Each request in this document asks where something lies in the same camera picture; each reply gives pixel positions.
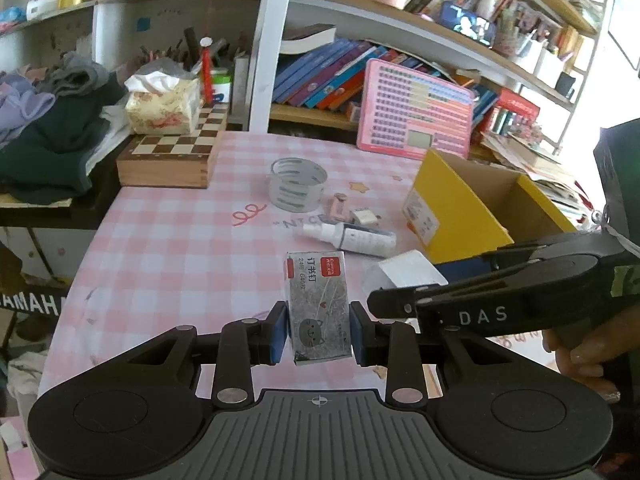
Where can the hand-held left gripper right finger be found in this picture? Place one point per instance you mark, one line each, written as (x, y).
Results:
(358, 335)

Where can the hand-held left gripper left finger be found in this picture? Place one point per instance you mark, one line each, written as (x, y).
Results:
(278, 332)

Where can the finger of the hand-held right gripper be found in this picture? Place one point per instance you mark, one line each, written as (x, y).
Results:
(462, 270)
(395, 302)

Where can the grey staple box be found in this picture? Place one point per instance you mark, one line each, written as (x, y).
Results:
(317, 310)

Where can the yellow cardboard box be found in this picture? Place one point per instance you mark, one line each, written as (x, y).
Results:
(465, 210)

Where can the white spray bottle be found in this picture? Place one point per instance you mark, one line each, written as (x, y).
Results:
(365, 240)

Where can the clear tape roll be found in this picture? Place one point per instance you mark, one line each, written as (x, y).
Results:
(280, 195)

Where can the person's right hand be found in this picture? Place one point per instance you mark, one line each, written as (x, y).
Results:
(590, 355)

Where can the white charger plug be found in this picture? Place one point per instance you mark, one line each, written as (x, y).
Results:
(364, 217)

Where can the pink checked tablecloth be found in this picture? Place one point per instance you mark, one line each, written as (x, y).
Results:
(190, 260)

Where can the stack of papers and books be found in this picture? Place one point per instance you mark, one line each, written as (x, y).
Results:
(535, 170)

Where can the row of blue books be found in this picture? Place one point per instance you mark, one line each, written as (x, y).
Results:
(484, 105)

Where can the red box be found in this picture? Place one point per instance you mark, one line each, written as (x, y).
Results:
(517, 107)

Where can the pink learning board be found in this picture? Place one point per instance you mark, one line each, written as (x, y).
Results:
(400, 105)

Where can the wooden chess box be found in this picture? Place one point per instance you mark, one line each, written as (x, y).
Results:
(165, 170)

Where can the small black box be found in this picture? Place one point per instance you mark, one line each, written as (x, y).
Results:
(565, 86)

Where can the white storage box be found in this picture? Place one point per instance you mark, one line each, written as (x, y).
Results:
(548, 67)

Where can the row of colourful books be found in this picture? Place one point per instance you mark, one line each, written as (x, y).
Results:
(325, 75)

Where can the white pen cups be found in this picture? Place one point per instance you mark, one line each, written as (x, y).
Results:
(517, 35)

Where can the small screen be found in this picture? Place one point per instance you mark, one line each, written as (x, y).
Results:
(467, 22)

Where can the black keyboard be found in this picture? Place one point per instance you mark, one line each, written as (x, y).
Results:
(30, 304)

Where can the white jar with green label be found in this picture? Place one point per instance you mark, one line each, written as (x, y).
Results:
(221, 89)

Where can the floral tissue pack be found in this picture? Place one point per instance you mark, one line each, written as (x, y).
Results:
(160, 110)

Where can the red and white tube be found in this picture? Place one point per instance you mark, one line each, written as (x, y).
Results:
(206, 75)

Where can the white paperback book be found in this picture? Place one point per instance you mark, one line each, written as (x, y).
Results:
(307, 37)

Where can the dark green garment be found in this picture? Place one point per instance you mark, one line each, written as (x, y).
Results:
(55, 150)

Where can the white bookshelf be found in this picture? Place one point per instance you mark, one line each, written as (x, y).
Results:
(265, 35)

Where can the grey garment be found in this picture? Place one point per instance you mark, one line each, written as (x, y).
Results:
(75, 75)

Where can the lilac garment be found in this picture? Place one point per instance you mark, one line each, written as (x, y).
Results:
(22, 107)

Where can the small white box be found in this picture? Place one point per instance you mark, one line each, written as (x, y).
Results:
(41, 7)

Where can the blue bag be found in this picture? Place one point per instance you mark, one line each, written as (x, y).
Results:
(11, 15)

